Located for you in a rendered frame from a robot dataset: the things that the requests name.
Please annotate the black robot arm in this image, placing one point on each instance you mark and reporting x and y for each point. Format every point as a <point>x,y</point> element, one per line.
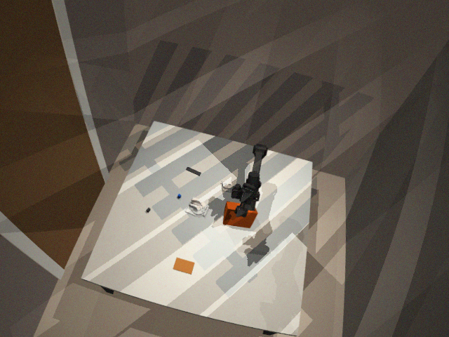
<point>260,151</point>

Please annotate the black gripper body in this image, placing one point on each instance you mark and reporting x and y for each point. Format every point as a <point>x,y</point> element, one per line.
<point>247,202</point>

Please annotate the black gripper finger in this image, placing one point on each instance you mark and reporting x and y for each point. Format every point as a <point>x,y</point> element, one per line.
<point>246,194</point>
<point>240,212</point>

